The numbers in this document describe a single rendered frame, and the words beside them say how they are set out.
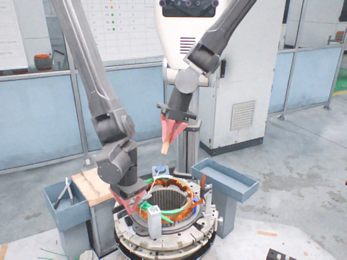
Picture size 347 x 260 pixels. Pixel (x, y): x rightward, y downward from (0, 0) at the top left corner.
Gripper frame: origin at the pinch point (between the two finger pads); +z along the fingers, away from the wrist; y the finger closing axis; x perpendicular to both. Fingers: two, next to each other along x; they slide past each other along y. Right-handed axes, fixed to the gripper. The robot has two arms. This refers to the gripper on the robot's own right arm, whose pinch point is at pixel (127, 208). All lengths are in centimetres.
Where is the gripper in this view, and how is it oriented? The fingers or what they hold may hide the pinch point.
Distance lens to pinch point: 79.4
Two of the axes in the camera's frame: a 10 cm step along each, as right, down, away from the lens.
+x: 7.1, -2.6, 6.6
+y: 7.0, 3.2, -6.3
